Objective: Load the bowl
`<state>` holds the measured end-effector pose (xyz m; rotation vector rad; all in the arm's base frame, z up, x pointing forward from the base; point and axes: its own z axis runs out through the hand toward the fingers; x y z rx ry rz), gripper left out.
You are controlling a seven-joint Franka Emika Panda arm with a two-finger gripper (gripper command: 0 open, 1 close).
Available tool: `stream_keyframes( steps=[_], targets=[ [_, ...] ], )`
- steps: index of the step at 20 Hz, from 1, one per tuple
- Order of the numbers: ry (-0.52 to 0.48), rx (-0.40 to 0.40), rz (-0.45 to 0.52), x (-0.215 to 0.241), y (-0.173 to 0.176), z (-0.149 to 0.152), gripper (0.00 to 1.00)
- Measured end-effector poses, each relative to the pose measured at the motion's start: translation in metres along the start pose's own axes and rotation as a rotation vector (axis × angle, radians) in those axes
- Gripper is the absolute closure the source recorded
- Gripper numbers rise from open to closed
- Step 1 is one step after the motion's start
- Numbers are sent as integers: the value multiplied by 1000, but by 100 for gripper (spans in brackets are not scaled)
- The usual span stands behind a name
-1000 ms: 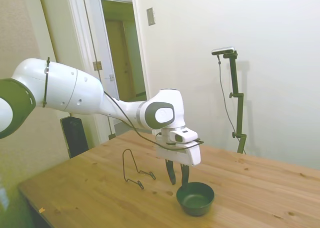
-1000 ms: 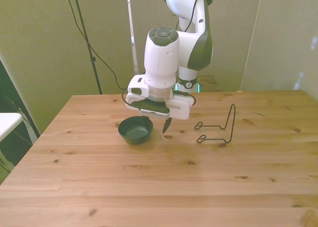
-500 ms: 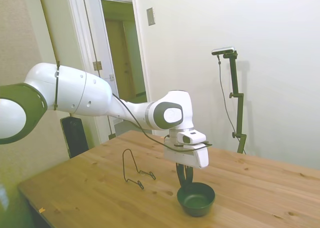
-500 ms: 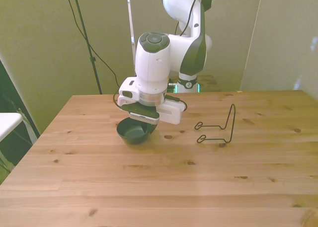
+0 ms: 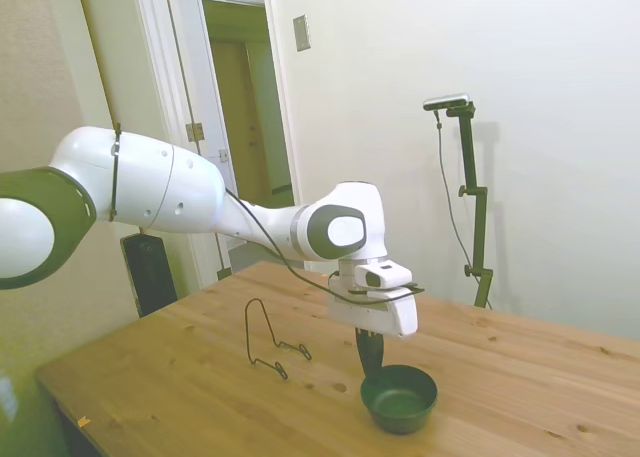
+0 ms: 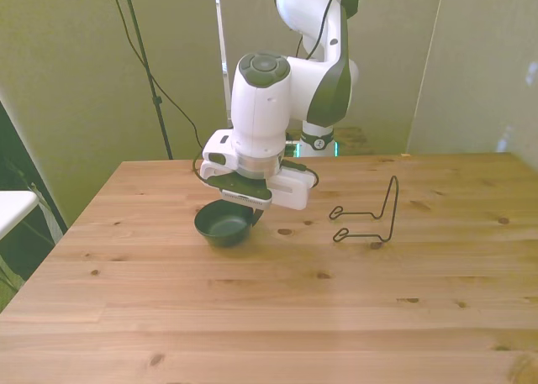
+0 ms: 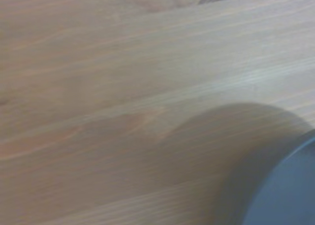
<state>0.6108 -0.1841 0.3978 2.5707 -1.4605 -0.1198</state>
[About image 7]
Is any dark green bowl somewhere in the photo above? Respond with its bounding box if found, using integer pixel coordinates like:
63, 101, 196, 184
242, 130, 315, 225

